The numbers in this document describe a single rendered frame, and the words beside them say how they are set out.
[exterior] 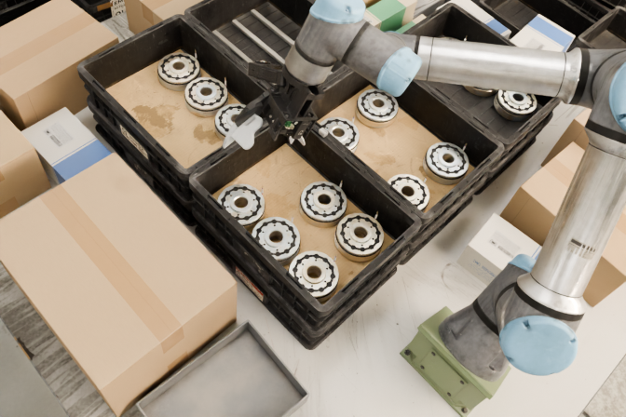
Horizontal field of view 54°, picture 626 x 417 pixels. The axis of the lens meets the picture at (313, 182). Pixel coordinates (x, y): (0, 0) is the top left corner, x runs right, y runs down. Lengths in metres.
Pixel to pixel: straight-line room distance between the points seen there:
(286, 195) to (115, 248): 0.39
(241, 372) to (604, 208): 0.76
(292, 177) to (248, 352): 0.40
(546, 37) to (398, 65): 0.94
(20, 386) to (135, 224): 1.01
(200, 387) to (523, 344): 0.64
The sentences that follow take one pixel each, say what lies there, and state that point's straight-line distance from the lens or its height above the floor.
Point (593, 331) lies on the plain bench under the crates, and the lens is 1.58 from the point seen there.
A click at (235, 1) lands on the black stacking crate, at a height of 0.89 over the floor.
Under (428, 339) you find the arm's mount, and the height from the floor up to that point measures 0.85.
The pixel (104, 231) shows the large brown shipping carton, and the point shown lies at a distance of 1.26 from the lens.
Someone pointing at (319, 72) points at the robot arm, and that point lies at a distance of 1.00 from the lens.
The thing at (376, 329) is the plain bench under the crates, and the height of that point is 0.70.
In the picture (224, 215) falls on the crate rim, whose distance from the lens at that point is 1.21.
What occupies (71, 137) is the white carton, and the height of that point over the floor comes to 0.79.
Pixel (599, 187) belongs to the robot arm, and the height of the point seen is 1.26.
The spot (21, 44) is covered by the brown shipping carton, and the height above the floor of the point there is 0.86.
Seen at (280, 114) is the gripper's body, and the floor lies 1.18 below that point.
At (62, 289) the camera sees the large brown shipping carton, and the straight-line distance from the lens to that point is 1.22.
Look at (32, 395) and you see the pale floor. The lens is 2.13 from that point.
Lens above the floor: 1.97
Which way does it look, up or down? 55 degrees down
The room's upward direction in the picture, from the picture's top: 11 degrees clockwise
